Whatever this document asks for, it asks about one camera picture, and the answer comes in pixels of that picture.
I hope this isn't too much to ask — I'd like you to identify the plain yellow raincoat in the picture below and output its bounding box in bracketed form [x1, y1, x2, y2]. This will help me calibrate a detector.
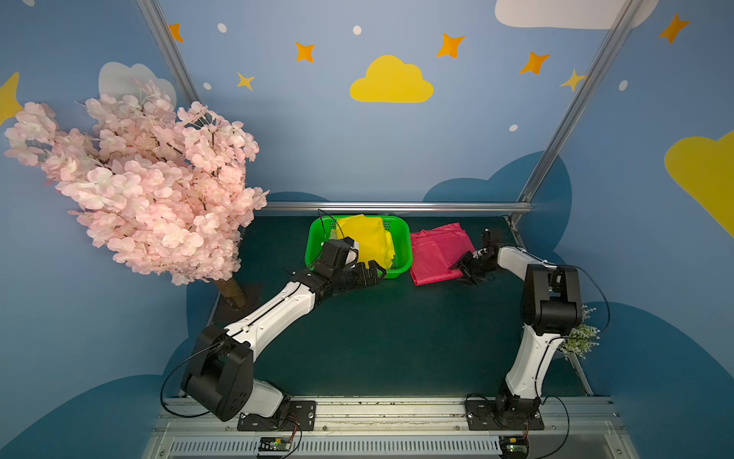
[336, 215, 396, 270]

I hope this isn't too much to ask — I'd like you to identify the pink raincoat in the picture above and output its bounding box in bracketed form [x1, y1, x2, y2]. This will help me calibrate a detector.
[410, 223, 475, 286]

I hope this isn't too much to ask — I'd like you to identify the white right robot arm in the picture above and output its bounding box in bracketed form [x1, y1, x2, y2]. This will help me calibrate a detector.
[464, 229, 582, 426]

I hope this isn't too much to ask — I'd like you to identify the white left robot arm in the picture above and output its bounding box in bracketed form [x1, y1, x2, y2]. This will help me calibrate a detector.
[181, 237, 387, 421]

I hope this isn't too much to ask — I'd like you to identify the green plastic basket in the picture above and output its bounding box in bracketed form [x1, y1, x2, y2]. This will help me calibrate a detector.
[305, 215, 413, 279]

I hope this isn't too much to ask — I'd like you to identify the small potted green plant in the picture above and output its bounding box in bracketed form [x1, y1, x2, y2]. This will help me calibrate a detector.
[558, 304, 601, 361]

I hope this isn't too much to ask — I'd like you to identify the right circuit board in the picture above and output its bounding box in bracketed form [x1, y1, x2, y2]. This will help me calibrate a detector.
[499, 436, 529, 459]

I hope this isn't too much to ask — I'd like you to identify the circuit board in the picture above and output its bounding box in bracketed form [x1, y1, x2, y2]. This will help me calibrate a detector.
[257, 437, 294, 454]
[499, 436, 529, 459]

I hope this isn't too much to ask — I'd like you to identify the left circuit board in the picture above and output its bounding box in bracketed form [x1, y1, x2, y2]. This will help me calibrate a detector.
[257, 437, 294, 454]

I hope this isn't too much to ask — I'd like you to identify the pink blossom artificial tree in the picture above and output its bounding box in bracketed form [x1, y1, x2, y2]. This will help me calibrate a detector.
[5, 81, 267, 308]

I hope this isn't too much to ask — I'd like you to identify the aluminium frame back rail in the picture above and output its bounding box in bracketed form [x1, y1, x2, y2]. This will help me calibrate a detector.
[263, 201, 533, 214]

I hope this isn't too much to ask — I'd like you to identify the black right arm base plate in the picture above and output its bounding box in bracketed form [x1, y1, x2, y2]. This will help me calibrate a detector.
[464, 395, 545, 431]

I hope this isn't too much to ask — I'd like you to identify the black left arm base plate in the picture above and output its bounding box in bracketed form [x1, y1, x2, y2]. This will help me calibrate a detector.
[237, 399, 317, 431]

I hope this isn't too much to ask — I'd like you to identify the aluminium front rail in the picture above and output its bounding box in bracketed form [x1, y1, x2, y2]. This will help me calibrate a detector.
[143, 396, 638, 458]

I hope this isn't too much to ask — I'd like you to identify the aluminium frame post right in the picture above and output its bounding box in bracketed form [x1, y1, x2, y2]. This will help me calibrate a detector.
[508, 0, 645, 230]

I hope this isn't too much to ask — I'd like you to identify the aluminium frame post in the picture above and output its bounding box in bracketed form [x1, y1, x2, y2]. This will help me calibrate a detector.
[508, 0, 645, 230]
[137, 0, 199, 104]

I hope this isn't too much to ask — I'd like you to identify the aluminium frame post left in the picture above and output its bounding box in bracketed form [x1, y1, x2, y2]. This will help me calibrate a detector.
[137, 0, 199, 104]

